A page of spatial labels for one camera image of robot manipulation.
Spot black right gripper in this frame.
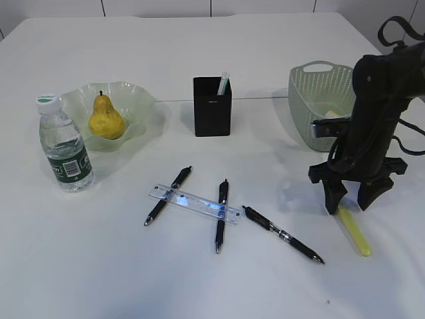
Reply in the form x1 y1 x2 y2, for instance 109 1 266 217
308 146 408 215

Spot yellow pen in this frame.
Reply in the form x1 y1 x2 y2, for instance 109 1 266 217
337 204 372 257

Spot waste paper label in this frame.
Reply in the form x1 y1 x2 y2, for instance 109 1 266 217
325 110 341 118

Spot mint green pen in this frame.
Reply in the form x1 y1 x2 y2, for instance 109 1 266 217
217 72 229 96

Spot yellow pear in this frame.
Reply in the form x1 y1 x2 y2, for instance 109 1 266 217
88 90 126 140

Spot clear plastic water bottle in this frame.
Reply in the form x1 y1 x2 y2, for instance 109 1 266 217
36 94 94 193

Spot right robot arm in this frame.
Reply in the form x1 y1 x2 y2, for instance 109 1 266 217
308 43 424 215

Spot black pen right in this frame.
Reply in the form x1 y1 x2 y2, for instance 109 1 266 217
242 206 325 265

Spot green woven plastic basket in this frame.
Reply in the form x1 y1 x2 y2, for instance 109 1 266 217
288 60 355 152

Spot black pen under ruler middle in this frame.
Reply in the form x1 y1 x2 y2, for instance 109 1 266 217
215 179 229 254

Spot black pen under ruler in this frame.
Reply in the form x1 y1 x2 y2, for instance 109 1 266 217
215 179 229 254
144 166 192 226

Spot black square pen holder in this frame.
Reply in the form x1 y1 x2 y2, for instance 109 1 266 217
193 76 232 137

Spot black pen under ruler left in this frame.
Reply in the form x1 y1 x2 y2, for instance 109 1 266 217
144 166 192 226

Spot clear plastic ruler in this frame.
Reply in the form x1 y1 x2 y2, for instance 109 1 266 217
148 184 242 225

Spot frosted green wavy plate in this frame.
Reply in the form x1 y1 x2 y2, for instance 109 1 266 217
60 81 155 152

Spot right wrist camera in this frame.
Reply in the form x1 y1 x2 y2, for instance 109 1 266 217
311 117 351 138

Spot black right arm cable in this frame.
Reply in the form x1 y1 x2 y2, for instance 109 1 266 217
327 15 425 173

